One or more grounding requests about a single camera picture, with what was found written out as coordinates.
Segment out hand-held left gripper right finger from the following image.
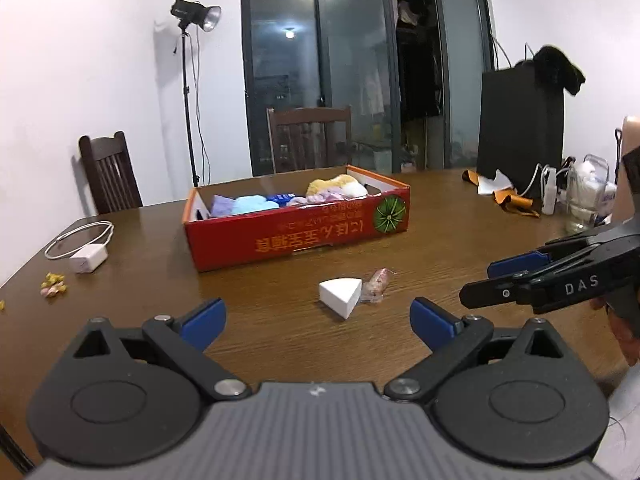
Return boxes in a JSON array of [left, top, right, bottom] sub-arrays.
[[384, 296, 568, 403]]

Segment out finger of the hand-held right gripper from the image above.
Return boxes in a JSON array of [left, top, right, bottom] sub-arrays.
[[486, 227, 607, 281], [459, 264, 557, 310]]

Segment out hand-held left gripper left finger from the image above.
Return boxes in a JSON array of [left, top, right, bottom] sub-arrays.
[[72, 297, 251, 403]]

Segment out small pink item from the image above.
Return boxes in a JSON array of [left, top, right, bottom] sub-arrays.
[[359, 267, 396, 304]]

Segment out white wedge sponge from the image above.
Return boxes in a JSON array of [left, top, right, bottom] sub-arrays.
[[318, 276, 362, 320]]

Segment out red cardboard box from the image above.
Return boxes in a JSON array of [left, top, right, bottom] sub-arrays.
[[182, 164, 412, 272]]

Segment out purple satin cloth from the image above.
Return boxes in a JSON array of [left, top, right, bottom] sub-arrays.
[[287, 187, 351, 206]]

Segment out person's right forearm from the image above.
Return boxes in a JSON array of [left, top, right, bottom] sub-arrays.
[[614, 115, 640, 223]]

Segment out person's right hand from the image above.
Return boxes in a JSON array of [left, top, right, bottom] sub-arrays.
[[590, 297, 640, 361]]

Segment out orange and white cloth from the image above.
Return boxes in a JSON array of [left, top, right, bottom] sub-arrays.
[[461, 169, 542, 219]]

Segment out white power strip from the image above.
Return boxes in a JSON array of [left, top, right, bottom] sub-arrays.
[[541, 167, 559, 215]]

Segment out clear jar with white contents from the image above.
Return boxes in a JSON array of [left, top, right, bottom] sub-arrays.
[[565, 155, 619, 233]]

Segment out lavender cloth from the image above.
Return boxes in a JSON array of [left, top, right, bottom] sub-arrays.
[[210, 195, 239, 218]]

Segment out light blue cloth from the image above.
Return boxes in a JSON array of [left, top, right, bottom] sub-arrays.
[[232, 195, 280, 214]]

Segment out white charger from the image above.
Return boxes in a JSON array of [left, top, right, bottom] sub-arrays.
[[69, 245, 109, 275]]

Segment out small yellow and pink pieces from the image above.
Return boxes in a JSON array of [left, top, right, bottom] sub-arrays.
[[40, 272, 69, 299]]

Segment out dark wooden chair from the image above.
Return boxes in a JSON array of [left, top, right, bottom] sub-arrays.
[[266, 105, 353, 176], [78, 131, 144, 215]]

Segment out black fuzzy cloth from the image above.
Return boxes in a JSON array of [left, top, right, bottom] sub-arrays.
[[532, 45, 586, 96]]

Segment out black light stand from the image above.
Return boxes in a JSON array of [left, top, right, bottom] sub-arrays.
[[175, 30, 208, 188]]

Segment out sliding glass door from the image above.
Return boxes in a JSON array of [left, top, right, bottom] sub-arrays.
[[241, 0, 496, 177]]

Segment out hanging clothes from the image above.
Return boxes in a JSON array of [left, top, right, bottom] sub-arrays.
[[392, 0, 437, 121]]

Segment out black studio light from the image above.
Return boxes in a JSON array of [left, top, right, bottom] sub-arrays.
[[170, 0, 222, 34]]

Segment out white power cable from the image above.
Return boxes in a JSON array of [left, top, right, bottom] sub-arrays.
[[517, 162, 547, 199]]

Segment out white charger cable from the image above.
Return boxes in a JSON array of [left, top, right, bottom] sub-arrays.
[[44, 221, 115, 261]]

